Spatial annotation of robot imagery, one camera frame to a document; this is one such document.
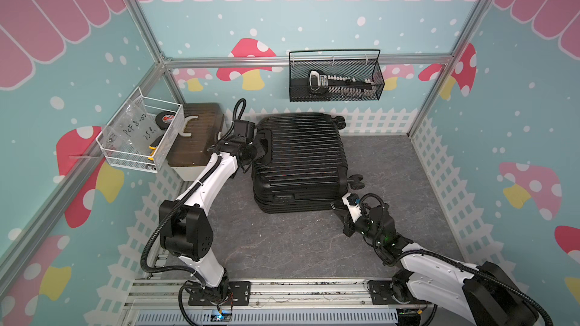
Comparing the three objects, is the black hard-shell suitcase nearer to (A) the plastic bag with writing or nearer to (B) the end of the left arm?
(B) the end of the left arm

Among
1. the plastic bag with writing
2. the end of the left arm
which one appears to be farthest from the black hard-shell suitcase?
the plastic bag with writing

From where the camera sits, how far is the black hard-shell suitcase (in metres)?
0.79
